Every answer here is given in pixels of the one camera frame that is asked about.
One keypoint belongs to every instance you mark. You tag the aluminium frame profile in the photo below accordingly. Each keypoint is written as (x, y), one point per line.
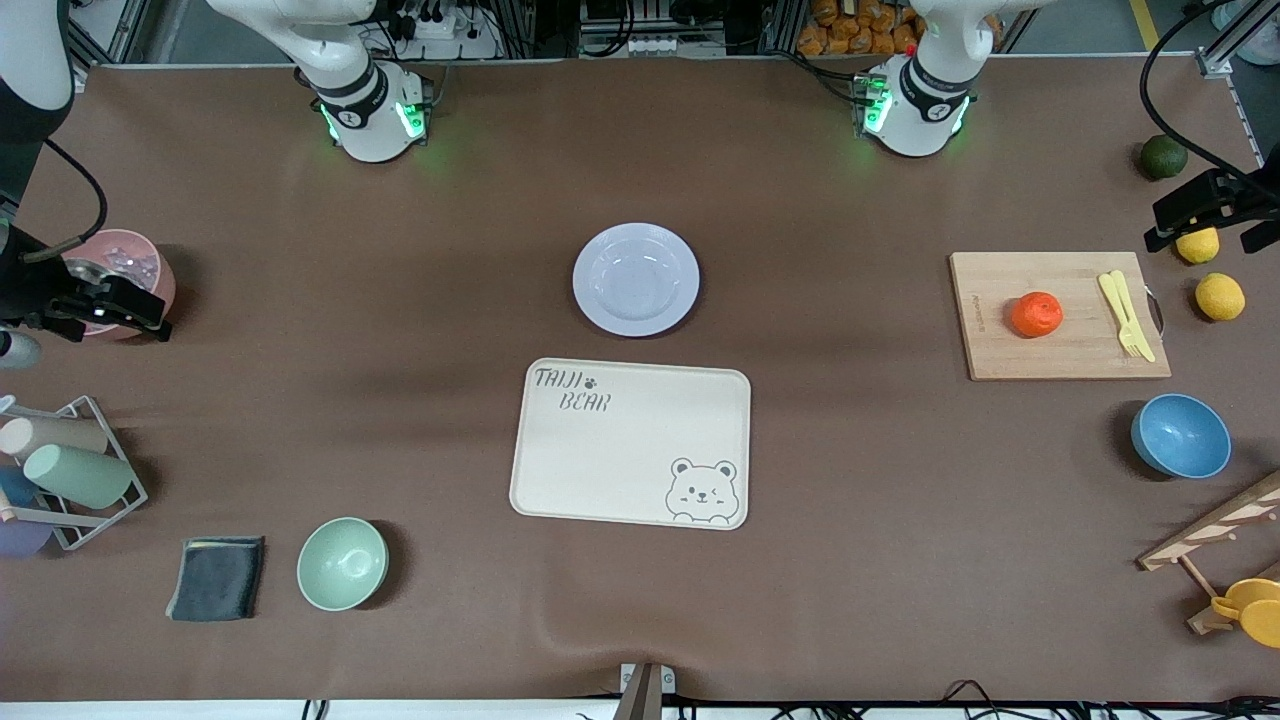
(1215, 62)

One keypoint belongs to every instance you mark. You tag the white round plate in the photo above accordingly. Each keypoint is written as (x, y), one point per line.
(636, 279)

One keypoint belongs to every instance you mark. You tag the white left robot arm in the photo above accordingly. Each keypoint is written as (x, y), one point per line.
(925, 100)

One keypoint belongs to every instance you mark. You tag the purple cup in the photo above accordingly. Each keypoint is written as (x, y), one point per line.
(22, 538)

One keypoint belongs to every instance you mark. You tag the blue bowl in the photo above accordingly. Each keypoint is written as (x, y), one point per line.
(1182, 437)

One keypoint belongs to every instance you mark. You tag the pink bowl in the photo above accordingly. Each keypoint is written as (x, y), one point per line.
(150, 262)

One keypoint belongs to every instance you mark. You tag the wooden mug rack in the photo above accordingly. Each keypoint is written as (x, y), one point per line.
(1215, 525)

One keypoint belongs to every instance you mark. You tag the light green bowl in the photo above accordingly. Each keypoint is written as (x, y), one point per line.
(342, 564)

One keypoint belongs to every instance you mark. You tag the wooden cutting board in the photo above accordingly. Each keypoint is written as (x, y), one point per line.
(1050, 350)

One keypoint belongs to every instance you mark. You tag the yellow mug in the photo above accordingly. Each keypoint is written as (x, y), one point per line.
(1255, 612)

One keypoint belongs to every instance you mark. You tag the orange fruit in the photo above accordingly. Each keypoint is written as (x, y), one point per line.
(1037, 314)

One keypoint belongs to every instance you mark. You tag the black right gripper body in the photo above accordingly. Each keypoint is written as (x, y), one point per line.
(30, 283)

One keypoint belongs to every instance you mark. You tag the dark green lime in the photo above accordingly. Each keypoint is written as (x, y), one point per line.
(1164, 157)

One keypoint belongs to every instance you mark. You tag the beige cup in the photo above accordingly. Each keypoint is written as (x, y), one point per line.
(60, 436)

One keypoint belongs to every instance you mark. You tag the blue cup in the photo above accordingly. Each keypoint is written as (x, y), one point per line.
(15, 485)

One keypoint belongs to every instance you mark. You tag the yellow plastic fork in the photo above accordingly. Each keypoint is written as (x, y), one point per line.
(1130, 342)

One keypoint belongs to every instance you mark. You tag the dark grey folded cloth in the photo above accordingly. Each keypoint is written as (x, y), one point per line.
(216, 578)

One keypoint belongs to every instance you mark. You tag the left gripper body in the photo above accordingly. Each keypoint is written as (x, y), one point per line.
(1243, 197)

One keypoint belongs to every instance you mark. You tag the mint green cup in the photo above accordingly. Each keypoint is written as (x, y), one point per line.
(80, 476)

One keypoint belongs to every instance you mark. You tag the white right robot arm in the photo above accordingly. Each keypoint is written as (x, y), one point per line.
(365, 120)

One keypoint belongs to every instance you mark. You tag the pile of brown bread rolls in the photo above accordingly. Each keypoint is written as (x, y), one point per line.
(840, 30)

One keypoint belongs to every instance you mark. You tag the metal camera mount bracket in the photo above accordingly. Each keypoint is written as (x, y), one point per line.
(645, 692)

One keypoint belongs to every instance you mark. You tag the white power strip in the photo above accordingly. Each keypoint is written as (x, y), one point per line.
(440, 28)

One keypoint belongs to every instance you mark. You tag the cream tray with bear print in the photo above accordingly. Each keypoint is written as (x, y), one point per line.
(630, 445)

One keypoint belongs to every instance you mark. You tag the yellow lemon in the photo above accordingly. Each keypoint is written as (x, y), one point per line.
(1220, 297)
(1198, 250)

